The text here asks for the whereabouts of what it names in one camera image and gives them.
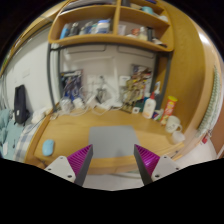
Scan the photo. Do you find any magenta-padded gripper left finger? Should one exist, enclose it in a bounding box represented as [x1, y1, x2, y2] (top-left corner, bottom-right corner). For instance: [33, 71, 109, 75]
[44, 143, 94, 187]

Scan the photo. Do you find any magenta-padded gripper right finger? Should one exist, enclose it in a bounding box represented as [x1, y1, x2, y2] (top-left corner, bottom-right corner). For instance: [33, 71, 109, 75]
[133, 143, 181, 186]

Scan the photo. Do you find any light blue computer mouse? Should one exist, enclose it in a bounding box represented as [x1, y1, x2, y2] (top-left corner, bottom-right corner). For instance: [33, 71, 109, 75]
[41, 139, 55, 157]

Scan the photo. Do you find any grey mouse pad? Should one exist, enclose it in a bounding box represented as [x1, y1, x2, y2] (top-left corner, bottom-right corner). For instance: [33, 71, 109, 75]
[88, 125, 141, 160]

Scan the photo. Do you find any clear plastic cup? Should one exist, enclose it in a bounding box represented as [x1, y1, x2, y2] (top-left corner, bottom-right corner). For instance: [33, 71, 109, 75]
[171, 130, 186, 145]

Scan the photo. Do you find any white mug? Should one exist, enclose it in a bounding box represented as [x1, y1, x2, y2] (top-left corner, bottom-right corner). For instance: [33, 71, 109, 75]
[165, 115, 183, 134]

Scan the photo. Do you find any white lotion pump bottle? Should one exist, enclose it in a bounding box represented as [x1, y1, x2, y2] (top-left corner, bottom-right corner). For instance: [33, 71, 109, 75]
[142, 91, 157, 120]

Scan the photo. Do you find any red yellow snack can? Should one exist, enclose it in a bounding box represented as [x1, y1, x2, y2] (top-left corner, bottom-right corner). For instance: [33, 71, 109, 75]
[160, 95, 179, 126]

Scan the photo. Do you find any blue checkered bed sheet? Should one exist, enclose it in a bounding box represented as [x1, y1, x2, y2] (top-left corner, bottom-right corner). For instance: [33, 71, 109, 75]
[13, 123, 43, 163]

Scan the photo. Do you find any metal cup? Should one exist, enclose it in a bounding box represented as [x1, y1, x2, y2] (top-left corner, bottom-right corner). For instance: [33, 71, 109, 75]
[95, 88, 108, 104]

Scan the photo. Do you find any robot model kit box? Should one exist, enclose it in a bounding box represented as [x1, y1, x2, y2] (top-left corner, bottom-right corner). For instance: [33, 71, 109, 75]
[59, 69, 84, 99]

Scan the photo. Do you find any black backpack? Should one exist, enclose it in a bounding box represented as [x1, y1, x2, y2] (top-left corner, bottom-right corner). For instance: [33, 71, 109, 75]
[13, 84, 31, 127]

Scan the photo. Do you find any teal blanket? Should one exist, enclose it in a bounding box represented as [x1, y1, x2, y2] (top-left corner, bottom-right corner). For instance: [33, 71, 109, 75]
[0, 108, 16, 144]

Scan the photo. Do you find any wooden shelf unit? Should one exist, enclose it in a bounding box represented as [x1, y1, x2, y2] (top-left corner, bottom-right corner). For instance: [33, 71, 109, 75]
[48, 0, 175, 53]

